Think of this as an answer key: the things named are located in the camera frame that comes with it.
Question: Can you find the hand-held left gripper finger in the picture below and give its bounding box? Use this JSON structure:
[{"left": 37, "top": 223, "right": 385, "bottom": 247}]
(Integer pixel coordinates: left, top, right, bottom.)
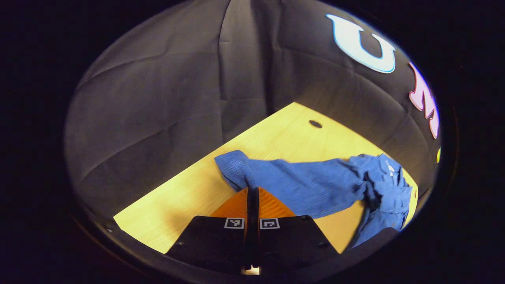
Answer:
[
  {"left": 253, "top": 187, "right": 340, "bottom": 273},
  {"left": 166, "top": 187, "right": 254, "bottom": 273}
]

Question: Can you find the blue button-up shirt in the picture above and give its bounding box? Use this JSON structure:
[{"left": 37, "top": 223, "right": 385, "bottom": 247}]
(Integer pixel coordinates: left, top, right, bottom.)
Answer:
[{"left": 214, "top": 150, "right": 413, "bottom": 250}]

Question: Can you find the black backdrop cloth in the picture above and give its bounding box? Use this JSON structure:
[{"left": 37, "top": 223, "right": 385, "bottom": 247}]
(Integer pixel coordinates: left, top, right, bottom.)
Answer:
[{"left": 65, "top": 0, "right": 440, "bottom": 221}]

